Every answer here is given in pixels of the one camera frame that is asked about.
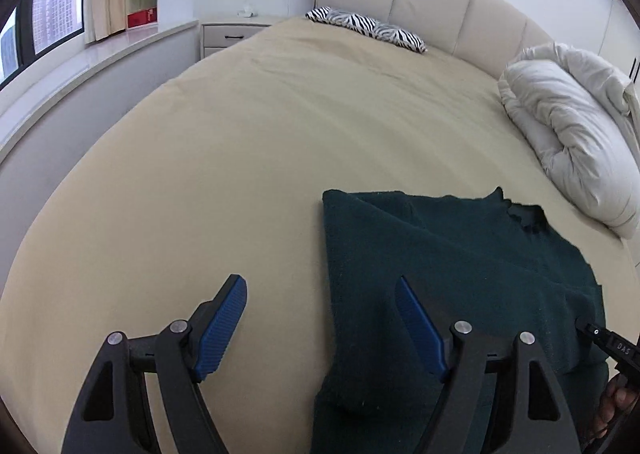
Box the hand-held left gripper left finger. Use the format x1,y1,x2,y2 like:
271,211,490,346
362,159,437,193
62,274,248,454

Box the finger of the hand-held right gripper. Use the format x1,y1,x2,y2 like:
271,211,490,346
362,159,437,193
575,317,608,347

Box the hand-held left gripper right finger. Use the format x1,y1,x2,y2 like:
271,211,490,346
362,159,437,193
394,275,581,454

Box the dark green sweater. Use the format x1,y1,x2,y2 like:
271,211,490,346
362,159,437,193
310,187,608,454

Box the person's right hand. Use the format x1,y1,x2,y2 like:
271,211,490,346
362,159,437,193
597,376,638,440

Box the white folded duvet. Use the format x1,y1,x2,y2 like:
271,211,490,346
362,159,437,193
498,59,640,240

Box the bed with beige sheet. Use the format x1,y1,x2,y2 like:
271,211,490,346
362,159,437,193
0,14,640,454

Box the cream folded blanket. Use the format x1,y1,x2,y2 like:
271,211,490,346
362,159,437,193
515,42,640,117

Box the white window bench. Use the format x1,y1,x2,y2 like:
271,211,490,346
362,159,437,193
0,19,201,175

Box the white nightstand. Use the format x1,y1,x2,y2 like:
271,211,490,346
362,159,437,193
200,15,286,60

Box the white wardrobe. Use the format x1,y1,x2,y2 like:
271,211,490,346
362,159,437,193
595,0,640,85

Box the zebra print pillow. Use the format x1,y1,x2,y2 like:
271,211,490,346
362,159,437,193
305,7,428,54

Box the red box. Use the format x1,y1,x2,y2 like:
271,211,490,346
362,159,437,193
127,7,158,30

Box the dark framed window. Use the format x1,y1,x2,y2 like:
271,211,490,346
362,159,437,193
0,0,96,85

